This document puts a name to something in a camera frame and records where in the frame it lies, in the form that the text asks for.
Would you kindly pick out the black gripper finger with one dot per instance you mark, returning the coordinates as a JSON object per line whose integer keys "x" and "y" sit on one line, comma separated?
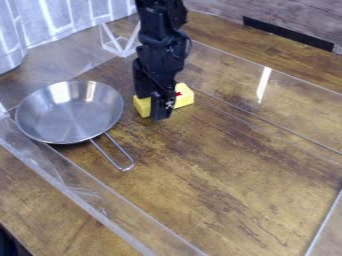
{"x": 141, "y": 80}
{"x": 162, "y": 104}

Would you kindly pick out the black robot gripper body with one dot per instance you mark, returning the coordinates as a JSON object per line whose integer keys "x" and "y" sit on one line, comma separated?
{"x": 162, "y": 59}

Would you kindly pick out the yellow butter block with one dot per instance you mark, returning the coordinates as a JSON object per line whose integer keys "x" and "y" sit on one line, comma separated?
{"x": 185, "y": 99}

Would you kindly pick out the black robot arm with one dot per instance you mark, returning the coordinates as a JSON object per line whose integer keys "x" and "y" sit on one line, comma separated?
{"x": 162, "y": 18}

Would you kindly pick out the silver metal frying pan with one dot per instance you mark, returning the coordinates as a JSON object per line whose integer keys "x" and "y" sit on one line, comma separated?
{"x": 70, "y": 112}

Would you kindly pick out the black strip on table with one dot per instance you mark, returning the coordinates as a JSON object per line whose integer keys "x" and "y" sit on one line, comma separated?
{"x": 289, "y": 34}

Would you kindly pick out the white sheer curtain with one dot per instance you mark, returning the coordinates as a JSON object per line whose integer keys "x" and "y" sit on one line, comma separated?
{"x": 34, "y": 22}

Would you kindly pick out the clear acrylic barrier wall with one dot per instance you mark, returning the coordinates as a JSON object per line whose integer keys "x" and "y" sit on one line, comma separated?
{"x": 237, "y": 177}

